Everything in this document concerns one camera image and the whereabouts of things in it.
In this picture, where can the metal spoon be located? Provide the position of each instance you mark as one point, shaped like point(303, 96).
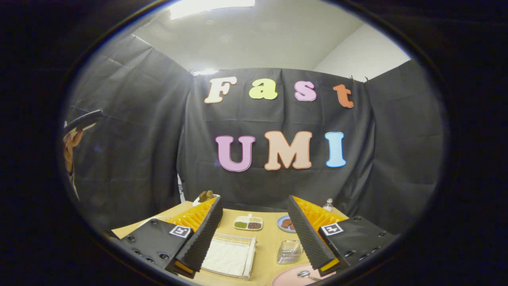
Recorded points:
point(304, 274)

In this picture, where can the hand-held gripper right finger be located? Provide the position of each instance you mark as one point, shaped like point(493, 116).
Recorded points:
point(307, 234)

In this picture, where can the brown food piece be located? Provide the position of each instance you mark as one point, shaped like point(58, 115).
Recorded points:
point(289, 224)

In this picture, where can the pink plate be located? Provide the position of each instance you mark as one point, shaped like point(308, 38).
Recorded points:
point(287, 279)

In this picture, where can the clear basket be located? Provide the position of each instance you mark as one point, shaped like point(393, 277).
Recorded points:
point(289, 252)

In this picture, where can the white toaster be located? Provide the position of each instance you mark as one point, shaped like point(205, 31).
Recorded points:
point(198, 201)

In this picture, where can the blue plate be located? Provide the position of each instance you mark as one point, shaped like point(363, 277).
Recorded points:
point(281, 224)

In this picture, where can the black backdrop cloth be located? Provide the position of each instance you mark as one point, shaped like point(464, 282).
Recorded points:
point(262, 119)

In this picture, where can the brown toast slice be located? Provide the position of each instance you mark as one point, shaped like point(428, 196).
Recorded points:
point(209, 194)
point(202, 196)

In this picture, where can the small clear bottle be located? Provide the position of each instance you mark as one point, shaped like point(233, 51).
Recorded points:
point(328, 205)

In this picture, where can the white divided dish with beans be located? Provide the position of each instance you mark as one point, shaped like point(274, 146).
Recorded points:
point(248, 223)

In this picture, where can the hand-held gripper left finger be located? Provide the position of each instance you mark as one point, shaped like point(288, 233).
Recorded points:
point(204, 236)

